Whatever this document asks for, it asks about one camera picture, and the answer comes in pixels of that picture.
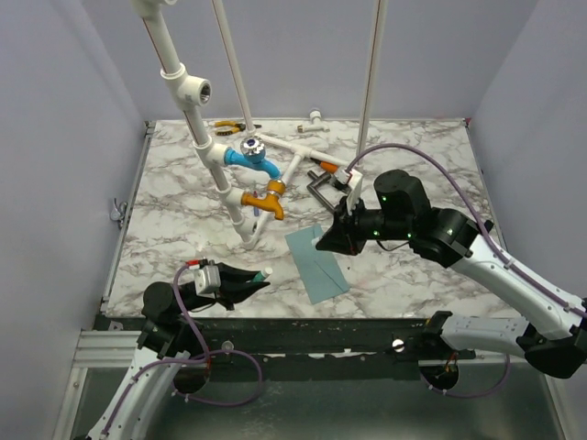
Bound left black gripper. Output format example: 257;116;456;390
180;261;270;314

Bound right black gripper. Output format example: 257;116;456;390
317;193;412;257

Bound green white glue stick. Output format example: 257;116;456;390
252;267;273;282

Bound white pipe elbow fitting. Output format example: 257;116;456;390
296;108;330;134

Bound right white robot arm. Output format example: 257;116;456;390
316;170;586;379

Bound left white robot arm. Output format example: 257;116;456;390
84;258;270;439

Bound grey metal rod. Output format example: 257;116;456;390
306;170;335;214

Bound orange plastic faucet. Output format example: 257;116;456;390
240;180;286;221

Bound blue plastic faucet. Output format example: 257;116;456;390
224;136;282;180

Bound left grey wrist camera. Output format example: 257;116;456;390
194;265;222;298

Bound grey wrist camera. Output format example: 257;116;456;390
194;265;222;298
334;167;363;215

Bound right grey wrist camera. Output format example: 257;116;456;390
334;167;363;215

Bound orange handled screwdriver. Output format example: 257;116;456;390
310;158;338;174

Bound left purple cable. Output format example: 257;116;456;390
100;265;264;436

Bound purple cable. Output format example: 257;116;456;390
100;265;264;436
346;142;587;399

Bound black metal base rail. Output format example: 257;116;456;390
91;315;537;381

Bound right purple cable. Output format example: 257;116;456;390
346;142;587;399

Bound orange handled pliers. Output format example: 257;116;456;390
214;120;248;137

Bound white pvc pipe frame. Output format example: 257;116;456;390
129;0;390;251

